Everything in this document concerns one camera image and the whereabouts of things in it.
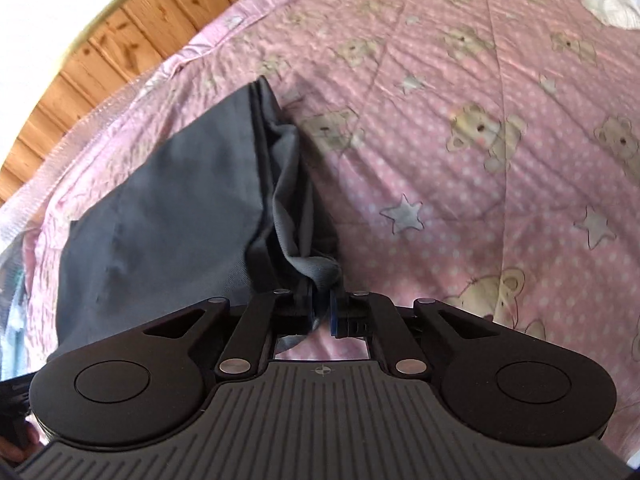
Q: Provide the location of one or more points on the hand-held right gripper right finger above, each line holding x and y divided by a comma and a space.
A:
334, 315

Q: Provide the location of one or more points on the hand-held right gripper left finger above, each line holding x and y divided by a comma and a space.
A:
314, 312

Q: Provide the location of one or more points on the grey pants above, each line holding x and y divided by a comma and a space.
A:
150, 235

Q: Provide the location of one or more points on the light blue cloth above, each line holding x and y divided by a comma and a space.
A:
10, 310

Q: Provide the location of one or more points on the pink bear print blanket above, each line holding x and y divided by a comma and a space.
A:
450, 210

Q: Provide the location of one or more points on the clear bubble wrap sheet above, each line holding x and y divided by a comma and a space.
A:
75, 135

